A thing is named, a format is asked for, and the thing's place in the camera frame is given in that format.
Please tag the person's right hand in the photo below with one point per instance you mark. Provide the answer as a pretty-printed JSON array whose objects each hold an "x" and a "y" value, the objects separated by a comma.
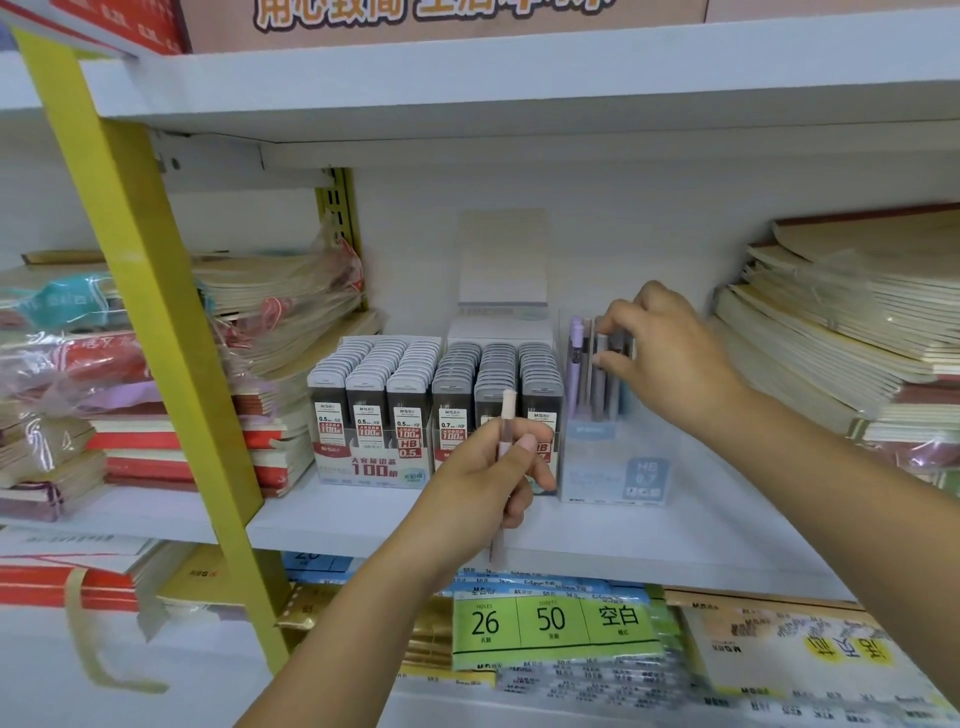
[{"x": 675, "y": 360}]

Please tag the person's left hand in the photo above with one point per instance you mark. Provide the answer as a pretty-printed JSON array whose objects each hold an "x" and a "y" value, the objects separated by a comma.
[{"x": 465, "y": 495}]

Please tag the person's right thumb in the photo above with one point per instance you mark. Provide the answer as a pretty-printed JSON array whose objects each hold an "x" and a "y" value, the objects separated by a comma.
[{"x": 615, "y": 366}]

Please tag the person's left thumb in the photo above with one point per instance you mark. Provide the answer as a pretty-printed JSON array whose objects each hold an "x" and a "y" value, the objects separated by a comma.
[{"x": 517, "y": 444}]

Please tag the grey mechanical pencil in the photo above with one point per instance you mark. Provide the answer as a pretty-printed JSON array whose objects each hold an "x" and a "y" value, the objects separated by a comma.
[
  {"x": 600, "y": 394},
  {"x": 615, "y": 394}
]

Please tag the pink mechanical pencil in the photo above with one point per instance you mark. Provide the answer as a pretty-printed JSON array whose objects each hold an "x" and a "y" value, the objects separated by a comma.
[{"x": 508, "y": 412}]

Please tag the person's left forearm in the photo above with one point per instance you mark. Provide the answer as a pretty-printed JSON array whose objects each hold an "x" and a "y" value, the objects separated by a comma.
[{"x": 352, "y": 645}]

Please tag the person's right forearm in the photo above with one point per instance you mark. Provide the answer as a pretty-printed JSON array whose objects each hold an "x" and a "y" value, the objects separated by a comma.
[{"x": 847, "y": 525}]

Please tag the purple mechanical pencil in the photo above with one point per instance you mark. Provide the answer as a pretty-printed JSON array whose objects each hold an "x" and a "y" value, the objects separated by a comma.
[{"x": 577, "y": 367}]

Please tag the rows of dark lead cases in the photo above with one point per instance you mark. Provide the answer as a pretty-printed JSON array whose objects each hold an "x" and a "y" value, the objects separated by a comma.
[{"x": 495, "y": 375}]

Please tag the clear pencil display box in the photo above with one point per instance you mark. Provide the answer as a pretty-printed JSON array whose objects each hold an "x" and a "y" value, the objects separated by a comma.
[{"x": 615, "y": 465}]

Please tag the white flat box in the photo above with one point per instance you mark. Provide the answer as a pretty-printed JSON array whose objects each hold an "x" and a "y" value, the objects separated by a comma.
[{"x": 495, "y": 328}]

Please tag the white lead display carton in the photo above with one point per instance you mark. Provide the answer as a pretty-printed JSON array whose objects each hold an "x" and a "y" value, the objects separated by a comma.
[{"x": 367, "y": 469}]

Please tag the rows of light lead cases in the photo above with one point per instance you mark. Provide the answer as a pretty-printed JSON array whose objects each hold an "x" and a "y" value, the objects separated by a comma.
[{"x": 371, "y": 375}]

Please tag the white shelf board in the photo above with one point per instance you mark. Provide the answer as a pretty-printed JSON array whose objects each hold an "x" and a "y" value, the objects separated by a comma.
[
  {"x": 480, "y": 82},
  {"x": 660, "y": 540}
]

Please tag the stack of green label packets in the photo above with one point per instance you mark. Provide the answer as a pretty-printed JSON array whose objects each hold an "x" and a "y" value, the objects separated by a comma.
[{"x": 555, "y": 619}]

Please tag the gold packet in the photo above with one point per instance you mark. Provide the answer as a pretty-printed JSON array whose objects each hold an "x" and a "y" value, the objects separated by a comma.
[{"x": 420, "y": 637}]

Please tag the stack of loose kraft notebooks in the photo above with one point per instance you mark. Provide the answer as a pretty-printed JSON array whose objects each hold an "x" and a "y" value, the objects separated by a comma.
[{"x": 847, "y": 330}]

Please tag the stack of red notebooks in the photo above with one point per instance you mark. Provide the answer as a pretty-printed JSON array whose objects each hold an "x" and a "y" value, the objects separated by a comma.
[{"x": 262, "y": 442}]

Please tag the stack of wrapped kraft notebooks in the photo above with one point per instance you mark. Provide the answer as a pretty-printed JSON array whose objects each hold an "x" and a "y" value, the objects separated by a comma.
[{"x": 277, "y": 300}]

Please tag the yellow notebook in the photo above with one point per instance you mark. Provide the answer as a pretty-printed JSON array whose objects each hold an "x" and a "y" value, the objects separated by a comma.
[{"x": 206, "y": 577}]

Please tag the yellow patterned notebook pack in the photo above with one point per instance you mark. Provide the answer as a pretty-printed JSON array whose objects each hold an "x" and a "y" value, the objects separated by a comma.
[{"x": 802, "y": 660}]

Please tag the peach banner sign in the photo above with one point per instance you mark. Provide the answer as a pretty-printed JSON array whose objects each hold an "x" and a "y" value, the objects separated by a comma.
[{"x": 450, "y": 19}]

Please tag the yellow shelf upright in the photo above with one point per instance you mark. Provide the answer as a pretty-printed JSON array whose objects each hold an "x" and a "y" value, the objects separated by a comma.
[{"x": 142, "y": 285}]

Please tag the stack of red white books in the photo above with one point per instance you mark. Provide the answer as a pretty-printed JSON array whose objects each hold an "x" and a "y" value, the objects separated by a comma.
[{"x": 67, "y": 570}]

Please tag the small stack of brown notebooks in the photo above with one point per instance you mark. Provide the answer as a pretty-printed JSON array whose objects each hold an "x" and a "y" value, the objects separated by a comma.
[{"x": 45, "y": 465}]

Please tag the teal packet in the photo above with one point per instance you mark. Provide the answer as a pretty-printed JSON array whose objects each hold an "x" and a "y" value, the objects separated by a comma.
[{"x": 64, "y": 300}]

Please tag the beige tape strip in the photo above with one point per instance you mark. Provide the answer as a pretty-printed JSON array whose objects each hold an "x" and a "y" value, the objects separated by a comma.
[{"x": 82, "y": 637}]

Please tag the red box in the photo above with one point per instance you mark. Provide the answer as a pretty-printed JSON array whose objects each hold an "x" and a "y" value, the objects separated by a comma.
[{"x": 105, "y": 19}]

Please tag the yellow slotted shelf rail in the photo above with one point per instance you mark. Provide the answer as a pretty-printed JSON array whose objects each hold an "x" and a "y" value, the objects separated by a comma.
[{"x": 341, "y": 217}]

